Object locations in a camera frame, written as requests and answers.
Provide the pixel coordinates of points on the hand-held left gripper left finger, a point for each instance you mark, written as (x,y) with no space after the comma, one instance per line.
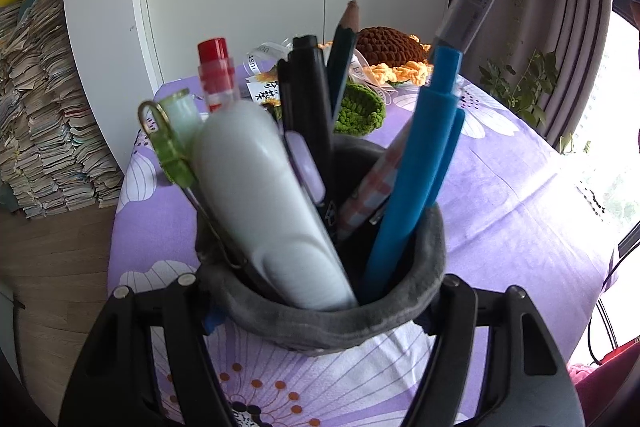
(212,319)

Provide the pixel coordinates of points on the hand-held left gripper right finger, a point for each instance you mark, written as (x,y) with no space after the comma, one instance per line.
(450,307)

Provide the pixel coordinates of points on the grey felt pen holder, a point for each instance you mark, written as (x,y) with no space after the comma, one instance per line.
(325,329)

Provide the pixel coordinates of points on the white correction tape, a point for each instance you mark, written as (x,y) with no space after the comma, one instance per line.
(260,207)

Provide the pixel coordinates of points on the pink checked pen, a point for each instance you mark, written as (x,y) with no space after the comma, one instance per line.
(367,192)

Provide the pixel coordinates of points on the blue pen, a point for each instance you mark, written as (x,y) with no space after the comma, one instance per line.
(425,147)

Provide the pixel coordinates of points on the light green pen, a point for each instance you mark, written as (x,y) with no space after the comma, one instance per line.
(175,142)

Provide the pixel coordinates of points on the dark green pencil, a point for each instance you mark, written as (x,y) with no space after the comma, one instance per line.
(342,62)

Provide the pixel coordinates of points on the black pen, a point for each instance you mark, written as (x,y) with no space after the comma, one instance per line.
(310,97)

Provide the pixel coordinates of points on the red capped pen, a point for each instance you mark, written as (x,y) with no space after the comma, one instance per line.
(215,67)

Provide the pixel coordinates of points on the purple floral tablecloth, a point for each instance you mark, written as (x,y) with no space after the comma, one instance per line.
(500,232)

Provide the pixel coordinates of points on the green potted plant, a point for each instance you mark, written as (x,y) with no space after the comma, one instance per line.
(530,82)

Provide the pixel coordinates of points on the person's pink clothing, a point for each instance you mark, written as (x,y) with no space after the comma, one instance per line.
(600,387)

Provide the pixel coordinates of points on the crochet sunflower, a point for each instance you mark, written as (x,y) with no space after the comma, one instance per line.
(390,47)

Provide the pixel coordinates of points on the green crochet leaf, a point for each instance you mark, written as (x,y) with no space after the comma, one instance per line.
(360,112)

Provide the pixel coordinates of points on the white sunflower gift card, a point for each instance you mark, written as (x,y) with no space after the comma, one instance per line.
(260,89)

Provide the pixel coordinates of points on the stack of magazines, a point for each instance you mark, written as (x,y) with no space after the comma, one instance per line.
(50,132)

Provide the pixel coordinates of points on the white ribbon bow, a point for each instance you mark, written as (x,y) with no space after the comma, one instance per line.
(265,52)

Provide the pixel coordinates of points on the white bookcase with glass doors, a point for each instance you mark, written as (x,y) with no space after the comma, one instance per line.
(225,7)

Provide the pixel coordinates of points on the black window frame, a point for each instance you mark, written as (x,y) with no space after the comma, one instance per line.
(630,239)

